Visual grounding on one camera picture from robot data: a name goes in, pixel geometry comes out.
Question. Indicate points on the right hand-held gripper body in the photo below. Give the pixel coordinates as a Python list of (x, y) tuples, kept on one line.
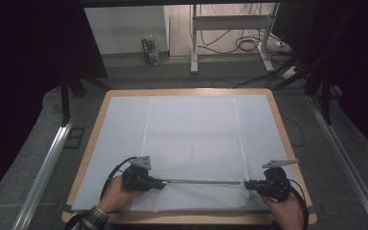
[(274, 187)]

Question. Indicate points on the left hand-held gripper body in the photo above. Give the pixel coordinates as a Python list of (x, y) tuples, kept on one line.
[(137, 179)]

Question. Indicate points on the white mesh laundry bag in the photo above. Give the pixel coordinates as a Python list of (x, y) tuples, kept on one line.
[(191, 137)]

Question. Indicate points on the person's left hand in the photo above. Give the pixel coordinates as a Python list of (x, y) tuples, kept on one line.
[(115, 195)]

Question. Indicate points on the person's right hand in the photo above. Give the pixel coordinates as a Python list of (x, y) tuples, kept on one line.
[(287, 214)]

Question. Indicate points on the wooden table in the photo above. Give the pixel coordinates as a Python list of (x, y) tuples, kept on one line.
[(188, 218)]

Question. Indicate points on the light blue table mat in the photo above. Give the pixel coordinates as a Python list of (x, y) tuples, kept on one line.
[(115, 127)]

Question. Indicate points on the black stand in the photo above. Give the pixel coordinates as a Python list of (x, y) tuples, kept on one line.
[(325, 102), (65, 102)]

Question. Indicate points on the white power strip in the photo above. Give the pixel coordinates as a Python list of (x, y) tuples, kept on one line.
[(289, 73)]

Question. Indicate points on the pack of bottles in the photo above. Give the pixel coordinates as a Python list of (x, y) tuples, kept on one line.
[(150, 51)]

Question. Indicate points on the dark curtain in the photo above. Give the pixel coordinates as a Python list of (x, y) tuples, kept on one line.
[(28, 80), (361, 64)]

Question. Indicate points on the metal floor rail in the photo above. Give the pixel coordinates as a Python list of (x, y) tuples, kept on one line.
[(44, 172), (345, 159)]

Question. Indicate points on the white desk frame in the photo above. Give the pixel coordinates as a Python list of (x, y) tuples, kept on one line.
[(230, 22)]

